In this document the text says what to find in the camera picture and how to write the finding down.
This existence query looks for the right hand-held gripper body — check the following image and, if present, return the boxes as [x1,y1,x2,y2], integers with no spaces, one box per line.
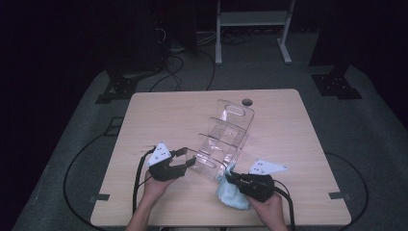
[236,158,290,204]

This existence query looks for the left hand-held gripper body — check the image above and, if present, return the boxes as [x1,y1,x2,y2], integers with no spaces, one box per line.
[145,141,188,183]

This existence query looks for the light blue quilted cloth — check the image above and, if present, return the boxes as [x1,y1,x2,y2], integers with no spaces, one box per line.
[215,162,251,211]

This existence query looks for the clear plastic divided organizer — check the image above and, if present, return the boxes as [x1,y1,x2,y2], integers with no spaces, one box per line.
[187,98,256,181]

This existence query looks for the person's left hand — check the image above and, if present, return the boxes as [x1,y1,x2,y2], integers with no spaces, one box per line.
[141,168,176,207]

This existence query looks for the person's right hand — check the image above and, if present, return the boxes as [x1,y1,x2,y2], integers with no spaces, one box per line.
[247,192,284,225]

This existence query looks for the grey tape strip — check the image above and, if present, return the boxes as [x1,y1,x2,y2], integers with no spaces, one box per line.
[89,192,111,204]
[328,191,352,201]

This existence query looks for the black stand base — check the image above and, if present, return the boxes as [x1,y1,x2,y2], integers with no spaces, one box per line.
[94,68,140,105]
[310,62,364,101]

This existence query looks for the white metal stand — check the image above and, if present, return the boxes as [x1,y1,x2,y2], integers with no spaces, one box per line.
[215,0,297,65]

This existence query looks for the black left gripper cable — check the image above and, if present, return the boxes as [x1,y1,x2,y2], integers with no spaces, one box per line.
[132,145,157,217]

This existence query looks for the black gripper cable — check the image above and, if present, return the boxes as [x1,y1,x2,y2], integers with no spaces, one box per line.
[273,178,297,231]
[132,145,157,217]

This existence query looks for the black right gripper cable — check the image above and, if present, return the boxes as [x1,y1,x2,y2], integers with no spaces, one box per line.
[273,178,297,231]

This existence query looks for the tangled black floor cables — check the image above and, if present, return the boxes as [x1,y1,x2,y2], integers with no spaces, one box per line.
[148,47,217,93]

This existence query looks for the black floor cable loop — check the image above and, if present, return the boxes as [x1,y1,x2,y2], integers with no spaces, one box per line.
[322,150,370,231]
[63,130,114,231]

